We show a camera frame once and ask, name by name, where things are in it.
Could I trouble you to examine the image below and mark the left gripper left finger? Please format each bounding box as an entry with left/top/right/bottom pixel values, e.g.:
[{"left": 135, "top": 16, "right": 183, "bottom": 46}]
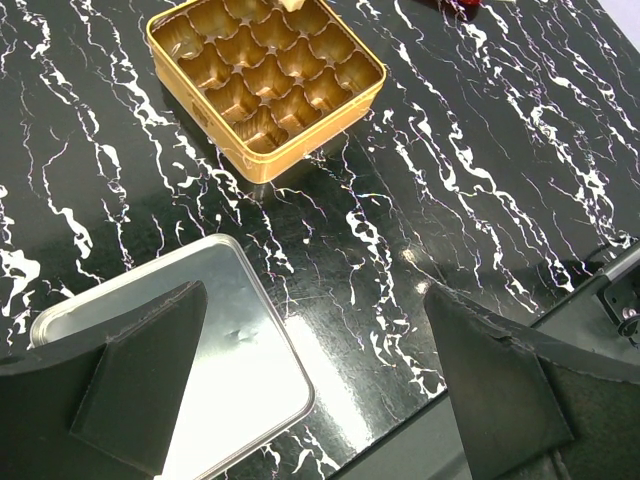
[{"left": 1, "top": 281, "right": 207, "bottom": 479}]

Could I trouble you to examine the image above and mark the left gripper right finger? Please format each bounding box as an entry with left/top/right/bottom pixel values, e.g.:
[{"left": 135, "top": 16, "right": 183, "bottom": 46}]
[{"left": 424, "top": 285, "right": 639, "bottom": 479}]

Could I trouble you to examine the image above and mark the white chocolate piece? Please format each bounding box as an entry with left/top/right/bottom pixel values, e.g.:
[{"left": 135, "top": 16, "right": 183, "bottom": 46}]
[{"left": 280, "top": 0, "right": 305, "bottom": 12}]

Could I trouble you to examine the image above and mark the gold chocolate tin box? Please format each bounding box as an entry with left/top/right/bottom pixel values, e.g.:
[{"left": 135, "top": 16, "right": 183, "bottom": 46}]
[{"left": 146, "top": 0, "right": 386, "bottom": 184}]

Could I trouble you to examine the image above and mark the silver tin lid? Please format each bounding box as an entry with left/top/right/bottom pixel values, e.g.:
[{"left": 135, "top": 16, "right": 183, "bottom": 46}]
[{"left": 30, "top": 234, "right": 315, "bottom": 479}]

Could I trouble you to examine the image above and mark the red square tray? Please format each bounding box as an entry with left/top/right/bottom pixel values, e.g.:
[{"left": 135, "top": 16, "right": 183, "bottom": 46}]
[{"left": 424, "top": 0, "right": 484, "bottom": 14}]

